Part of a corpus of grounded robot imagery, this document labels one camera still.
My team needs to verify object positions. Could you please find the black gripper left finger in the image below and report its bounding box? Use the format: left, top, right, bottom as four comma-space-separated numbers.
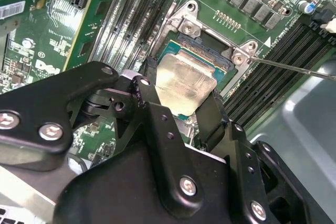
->
0, 56, 208, 219

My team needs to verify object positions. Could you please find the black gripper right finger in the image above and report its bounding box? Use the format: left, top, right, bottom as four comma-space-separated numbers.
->
195, 89, 319, 224

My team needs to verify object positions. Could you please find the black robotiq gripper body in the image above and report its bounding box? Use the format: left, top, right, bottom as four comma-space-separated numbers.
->
54, 142, 238, 224

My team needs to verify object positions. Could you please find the silver topped CPU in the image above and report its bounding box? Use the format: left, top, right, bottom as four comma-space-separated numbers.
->
153, 39, 228, 122

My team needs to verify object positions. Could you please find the thin wire locking lever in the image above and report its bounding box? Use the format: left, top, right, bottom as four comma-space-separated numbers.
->
246, 55, 336, 81

